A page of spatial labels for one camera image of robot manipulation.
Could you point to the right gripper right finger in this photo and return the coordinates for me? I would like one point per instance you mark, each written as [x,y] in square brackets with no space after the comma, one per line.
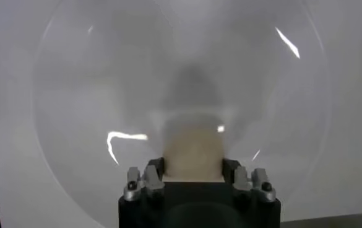
[241,181]

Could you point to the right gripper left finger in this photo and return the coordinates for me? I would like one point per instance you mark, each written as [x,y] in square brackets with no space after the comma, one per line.
[154,182]

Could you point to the white steamed baozi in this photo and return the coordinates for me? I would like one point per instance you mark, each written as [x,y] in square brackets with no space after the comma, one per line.
[193,155]

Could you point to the white round plate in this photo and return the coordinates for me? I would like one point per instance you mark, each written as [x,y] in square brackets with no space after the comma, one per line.
[91,77]

